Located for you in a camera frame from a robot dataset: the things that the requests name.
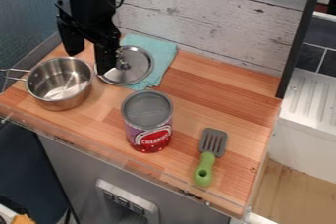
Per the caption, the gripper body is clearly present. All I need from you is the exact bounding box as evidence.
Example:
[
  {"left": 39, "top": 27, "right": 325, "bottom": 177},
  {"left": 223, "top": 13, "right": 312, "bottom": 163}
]
[{"left": 53, "top": 0, "right": 124, "bottom": 47}]

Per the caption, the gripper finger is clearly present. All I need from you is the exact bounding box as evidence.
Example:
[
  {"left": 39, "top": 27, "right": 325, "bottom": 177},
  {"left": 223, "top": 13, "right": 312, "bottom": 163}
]
[
  {"left": 55, "top": 18, "right": 87, "bottom": 57},
  {"left": 92, "top": 40, "right": 121, "bottom": 77}
]

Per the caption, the red can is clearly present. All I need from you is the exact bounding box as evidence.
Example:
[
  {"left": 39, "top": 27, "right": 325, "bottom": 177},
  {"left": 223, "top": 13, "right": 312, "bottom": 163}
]
[{"left": 119, "top": 89, "right": 175, "bottom": 154}]

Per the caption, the silver lid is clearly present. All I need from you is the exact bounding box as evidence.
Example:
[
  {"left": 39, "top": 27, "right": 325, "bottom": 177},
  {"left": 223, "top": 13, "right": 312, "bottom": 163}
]
[{"left": 94, "top": 45, "right": 156, "bottom": 87}]

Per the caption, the silver pot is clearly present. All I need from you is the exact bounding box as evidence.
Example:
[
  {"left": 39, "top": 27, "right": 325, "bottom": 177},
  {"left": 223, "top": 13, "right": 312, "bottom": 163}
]
[{"left": 0, "top": 56, "right": 95, "bottom": 112}]

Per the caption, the teal cloth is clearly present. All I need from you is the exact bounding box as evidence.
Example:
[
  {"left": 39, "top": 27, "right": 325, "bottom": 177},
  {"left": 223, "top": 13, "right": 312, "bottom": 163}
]
[{"left": 118, "top": 33, "right": 181, "bottom": 91}]

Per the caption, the white appliance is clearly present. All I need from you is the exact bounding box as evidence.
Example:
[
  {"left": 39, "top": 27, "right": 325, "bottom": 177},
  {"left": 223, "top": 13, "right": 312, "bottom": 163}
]
[{"left": 266, "top": 67, "right": 336, "bottom": 186}]

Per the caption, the grey spatula with green handle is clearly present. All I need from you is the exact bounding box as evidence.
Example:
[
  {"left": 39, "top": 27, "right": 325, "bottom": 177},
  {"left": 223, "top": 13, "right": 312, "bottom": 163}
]
[{"left": 192, "top": 127, "right": 230, "bottom": 189}]

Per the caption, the black metal post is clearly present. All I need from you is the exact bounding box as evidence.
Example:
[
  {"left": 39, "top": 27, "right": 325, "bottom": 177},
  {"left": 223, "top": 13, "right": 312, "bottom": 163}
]
[{"left": 274, "top": 0, "right": 330, "bottom": 100}]

